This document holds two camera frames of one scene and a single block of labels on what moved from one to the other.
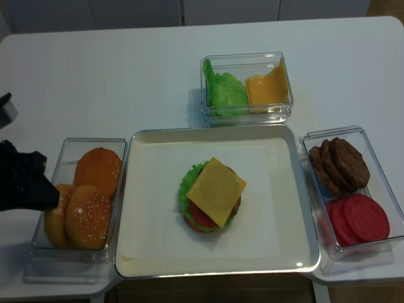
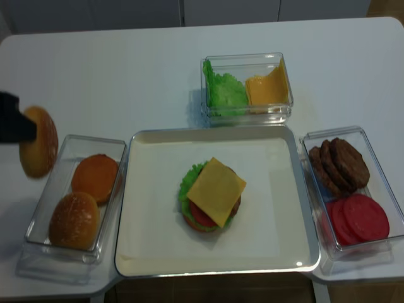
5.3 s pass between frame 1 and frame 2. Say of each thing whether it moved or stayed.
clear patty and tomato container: stayed
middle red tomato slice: stayed
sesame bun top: moved
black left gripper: moved
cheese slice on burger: stayed
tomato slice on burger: stayed
